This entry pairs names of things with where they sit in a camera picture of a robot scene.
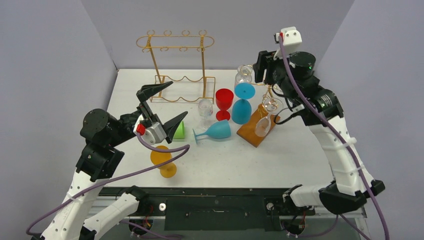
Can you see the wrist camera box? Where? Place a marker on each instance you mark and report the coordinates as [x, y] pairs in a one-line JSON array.
[[291, 37], [152, 135]]

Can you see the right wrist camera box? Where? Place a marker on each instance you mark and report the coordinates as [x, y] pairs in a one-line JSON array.
[[291, 37]]

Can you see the gold hook rack wooden base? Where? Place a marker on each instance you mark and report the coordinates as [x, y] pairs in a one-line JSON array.
[[255, 124]]

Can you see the clear patterned wine glass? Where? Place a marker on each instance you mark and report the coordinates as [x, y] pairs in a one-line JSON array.
[[244, 74]]

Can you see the green plastic goblet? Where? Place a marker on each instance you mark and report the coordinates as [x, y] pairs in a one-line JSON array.
[[180, 131]]

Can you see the red plastic goblet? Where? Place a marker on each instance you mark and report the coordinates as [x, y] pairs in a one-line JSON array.
[[224, 100]]

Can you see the blue plastic goblet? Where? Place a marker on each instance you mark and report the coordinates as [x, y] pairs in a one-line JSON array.
[[242, 109], [218, 130]]

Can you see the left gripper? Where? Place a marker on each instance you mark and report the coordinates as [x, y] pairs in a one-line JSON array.
[[147, 92]]

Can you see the small clear front wine glass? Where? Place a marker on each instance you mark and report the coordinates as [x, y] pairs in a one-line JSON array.
[[269, 106]]

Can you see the clear glass near red goblet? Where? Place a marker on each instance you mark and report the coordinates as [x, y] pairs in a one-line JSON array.
[[205, 111]]

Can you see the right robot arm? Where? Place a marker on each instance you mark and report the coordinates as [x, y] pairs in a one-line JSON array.
[[300, 70]]

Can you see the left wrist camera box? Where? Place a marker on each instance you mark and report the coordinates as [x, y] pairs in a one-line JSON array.
[[152, 135]]

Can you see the tall gold wire glass rack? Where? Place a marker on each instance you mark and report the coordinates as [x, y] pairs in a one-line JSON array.
[[204, 41]]

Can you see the orange plastic goblet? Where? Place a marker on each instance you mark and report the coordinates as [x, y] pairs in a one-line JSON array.
[[168, 170]]

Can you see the aluminium table frame rail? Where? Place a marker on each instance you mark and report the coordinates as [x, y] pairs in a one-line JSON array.
[[349, 189]]

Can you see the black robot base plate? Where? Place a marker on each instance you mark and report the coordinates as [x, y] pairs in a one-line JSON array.
[[218, 209]]

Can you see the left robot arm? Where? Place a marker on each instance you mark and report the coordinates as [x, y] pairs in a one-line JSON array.
[[96, 167]]

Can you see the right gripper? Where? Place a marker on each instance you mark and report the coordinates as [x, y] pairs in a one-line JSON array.
[[262, 66]]

